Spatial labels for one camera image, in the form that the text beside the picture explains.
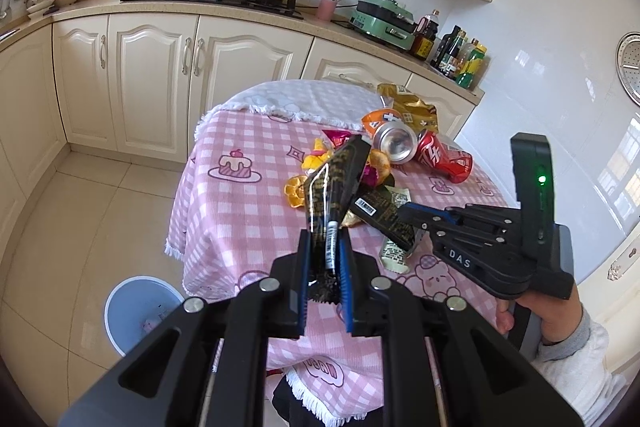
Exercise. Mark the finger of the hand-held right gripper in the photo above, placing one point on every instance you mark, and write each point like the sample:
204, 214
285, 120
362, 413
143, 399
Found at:
462, 259
425, 213

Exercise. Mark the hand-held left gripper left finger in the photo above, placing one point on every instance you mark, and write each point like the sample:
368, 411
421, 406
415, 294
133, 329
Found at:
301, 287

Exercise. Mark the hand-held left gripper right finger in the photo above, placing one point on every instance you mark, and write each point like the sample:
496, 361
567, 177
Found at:
345, 292

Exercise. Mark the black gold snack wrapper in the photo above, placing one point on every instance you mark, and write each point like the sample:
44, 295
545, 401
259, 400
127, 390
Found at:
335, 187
385, 212

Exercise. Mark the crushed red can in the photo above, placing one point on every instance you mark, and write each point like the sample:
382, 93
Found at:
445, 157

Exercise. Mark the orange peel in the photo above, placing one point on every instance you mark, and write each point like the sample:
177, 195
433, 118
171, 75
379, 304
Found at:
381, 162
295, 192

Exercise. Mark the light blue trash bin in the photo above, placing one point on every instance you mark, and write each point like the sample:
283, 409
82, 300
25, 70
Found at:
130, 302

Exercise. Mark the person's right forearm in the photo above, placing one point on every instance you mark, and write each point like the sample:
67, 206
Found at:
585, 372

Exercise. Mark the person's right hand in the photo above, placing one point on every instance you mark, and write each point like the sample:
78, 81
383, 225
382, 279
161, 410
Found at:
557, 317

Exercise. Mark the pink candy wrapper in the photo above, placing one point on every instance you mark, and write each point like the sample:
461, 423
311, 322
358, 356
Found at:
372, 177

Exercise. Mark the crushed orange can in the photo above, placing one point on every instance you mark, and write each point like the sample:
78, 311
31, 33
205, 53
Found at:
395, 142

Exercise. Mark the pink checked tablecloth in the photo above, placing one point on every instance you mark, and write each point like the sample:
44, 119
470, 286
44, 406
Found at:
235, 217

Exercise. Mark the gold snack bag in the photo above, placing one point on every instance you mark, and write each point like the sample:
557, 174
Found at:
415, 107

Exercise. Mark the red orange candy wrapper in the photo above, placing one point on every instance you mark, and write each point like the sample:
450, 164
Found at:
337, 138

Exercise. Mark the yellow wrapper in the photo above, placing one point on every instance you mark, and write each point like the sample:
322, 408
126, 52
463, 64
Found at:
316, 157

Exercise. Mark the green bottle with yellow cap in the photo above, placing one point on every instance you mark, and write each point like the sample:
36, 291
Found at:
472, 67

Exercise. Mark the small dark bottle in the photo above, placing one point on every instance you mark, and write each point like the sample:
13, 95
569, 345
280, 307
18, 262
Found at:
456, 64

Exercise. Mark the cream door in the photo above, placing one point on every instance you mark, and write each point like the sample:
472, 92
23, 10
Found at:
615, 307

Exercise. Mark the clear oil bottle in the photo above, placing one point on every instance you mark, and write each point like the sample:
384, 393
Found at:
472, 47

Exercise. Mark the round steel steamer plate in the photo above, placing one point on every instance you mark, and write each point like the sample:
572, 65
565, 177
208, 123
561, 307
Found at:
631, 67

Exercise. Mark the tall dark bottle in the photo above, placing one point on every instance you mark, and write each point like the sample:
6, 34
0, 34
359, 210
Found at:
446, 47

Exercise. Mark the white lace cloth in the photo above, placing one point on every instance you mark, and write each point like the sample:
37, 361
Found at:
300, 99

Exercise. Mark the large soy sauce bottle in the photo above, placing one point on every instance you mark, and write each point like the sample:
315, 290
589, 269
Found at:
425, 39

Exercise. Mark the green electric cooker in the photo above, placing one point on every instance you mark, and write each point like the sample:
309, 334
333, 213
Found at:
380, 19

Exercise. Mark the pink utensil holder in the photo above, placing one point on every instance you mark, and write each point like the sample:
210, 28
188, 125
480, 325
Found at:
326, 9

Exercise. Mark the cream kitchen counter cabinets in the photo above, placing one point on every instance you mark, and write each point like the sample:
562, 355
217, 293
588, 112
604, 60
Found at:
145, 77

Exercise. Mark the white dishes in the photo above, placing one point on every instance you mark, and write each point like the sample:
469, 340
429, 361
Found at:
40, 7

